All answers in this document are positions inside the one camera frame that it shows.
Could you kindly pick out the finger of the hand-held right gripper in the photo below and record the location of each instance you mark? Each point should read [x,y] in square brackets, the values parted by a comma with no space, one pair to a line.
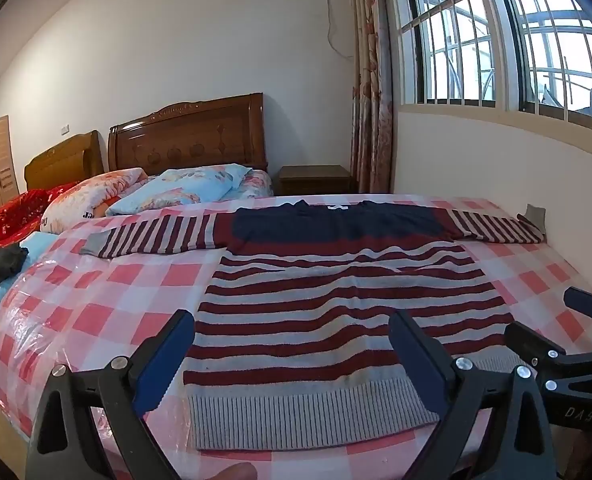
[588,305]
[531,342]

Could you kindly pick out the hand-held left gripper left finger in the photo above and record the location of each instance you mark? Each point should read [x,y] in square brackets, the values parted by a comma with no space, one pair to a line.
[163,360]

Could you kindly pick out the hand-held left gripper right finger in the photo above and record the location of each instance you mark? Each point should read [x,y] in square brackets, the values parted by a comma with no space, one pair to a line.
[416,360]

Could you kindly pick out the red grey striped sweater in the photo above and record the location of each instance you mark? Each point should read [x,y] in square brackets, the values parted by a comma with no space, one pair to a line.
[301,320]

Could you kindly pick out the person's left hand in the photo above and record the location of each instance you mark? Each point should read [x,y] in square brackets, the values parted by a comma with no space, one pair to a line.
[238,472]

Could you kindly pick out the red checked bedsheet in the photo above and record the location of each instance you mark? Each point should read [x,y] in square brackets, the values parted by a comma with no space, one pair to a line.
[126,280]

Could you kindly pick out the light blue floral pillow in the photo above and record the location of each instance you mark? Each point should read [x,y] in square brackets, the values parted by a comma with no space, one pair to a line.
[176,190]

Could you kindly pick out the pink floral pillow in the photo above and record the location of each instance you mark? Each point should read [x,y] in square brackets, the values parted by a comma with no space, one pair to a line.
[81,197]

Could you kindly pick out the dark cloth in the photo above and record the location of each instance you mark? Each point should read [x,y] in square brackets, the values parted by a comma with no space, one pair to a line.
[6,262]

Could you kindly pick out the red blanket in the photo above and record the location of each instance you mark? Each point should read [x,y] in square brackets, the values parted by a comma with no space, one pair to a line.
[16,215]

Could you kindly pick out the wooden nightstand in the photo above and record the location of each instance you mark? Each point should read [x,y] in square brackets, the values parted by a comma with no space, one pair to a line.
[313,179]

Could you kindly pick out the small wooden headboard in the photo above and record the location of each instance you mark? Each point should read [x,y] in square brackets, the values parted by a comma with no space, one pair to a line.
[66,162]

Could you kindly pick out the large carved wooden headboard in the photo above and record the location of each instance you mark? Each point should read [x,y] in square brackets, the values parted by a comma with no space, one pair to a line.
[191,135]

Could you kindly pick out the floral curtain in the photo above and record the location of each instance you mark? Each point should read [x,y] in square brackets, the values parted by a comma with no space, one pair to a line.
[371,85]

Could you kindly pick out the barred window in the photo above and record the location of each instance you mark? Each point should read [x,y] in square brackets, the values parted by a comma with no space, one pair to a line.
[501,35]

